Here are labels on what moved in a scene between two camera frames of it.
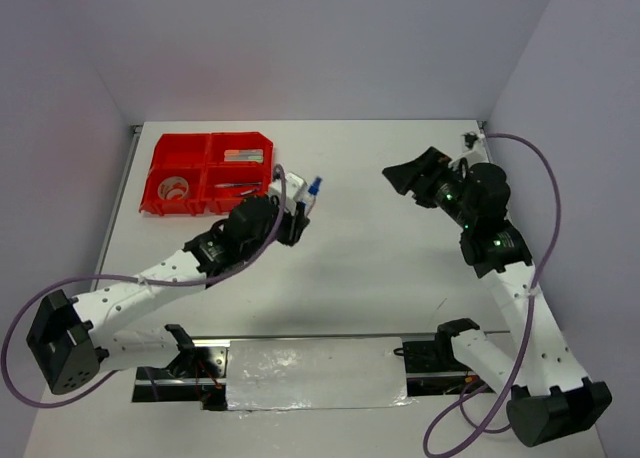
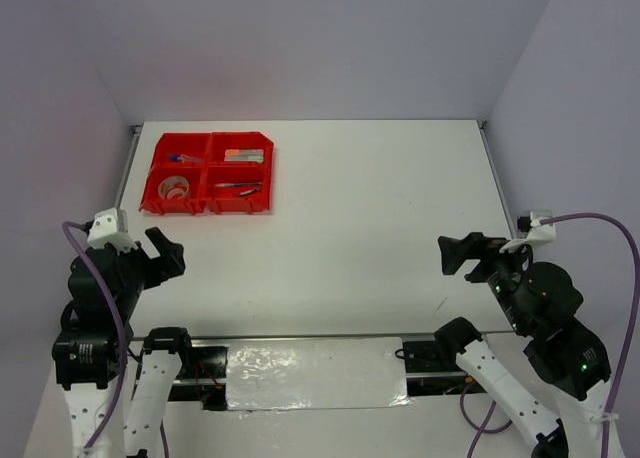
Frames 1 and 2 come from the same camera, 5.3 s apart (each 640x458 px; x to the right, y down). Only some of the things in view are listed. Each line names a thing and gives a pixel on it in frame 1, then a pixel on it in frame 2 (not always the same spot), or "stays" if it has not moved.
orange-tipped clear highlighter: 235,153 stays
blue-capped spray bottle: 314,190 to 184,158
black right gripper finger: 405,177 to 454,252
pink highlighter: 241,159 stays
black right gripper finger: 432,161 to 479,242
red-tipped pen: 236,184 stays
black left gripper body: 288,226 to 135,264
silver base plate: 291,373 stays
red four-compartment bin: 206,173 stays
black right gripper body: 443,190 to 503,265
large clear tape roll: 172,188 stays
